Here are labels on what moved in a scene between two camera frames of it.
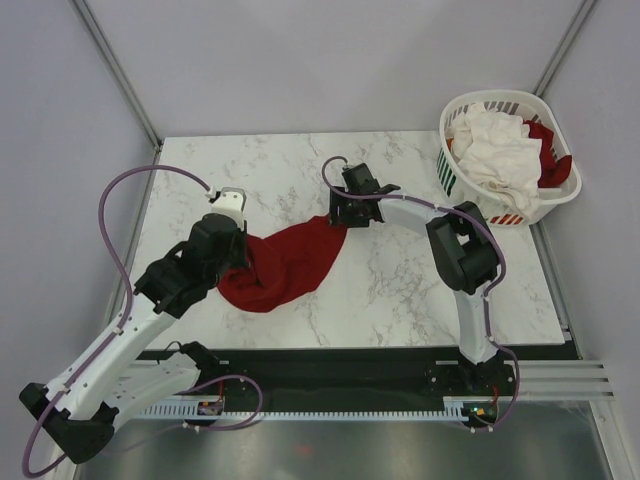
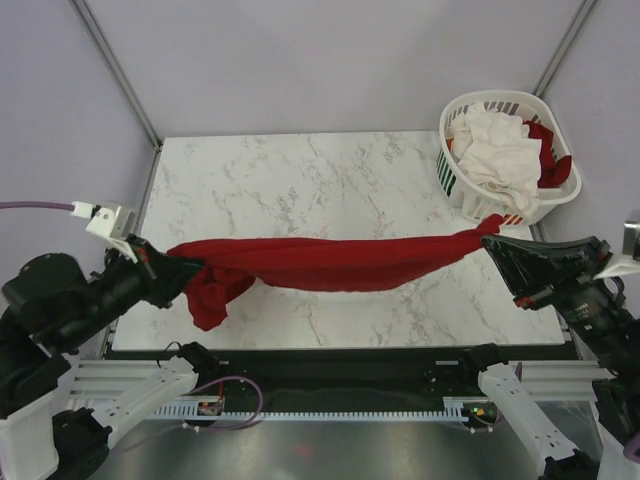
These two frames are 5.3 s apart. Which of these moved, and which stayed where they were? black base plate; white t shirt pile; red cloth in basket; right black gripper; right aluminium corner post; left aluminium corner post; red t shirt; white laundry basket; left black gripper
Moved: left black gripper; right black gripper; red t shirt
Stayed: black base plate; white t shirt pile; right aluminium corner post; red cloth in basket; left aluminium corner post; white laundry basket
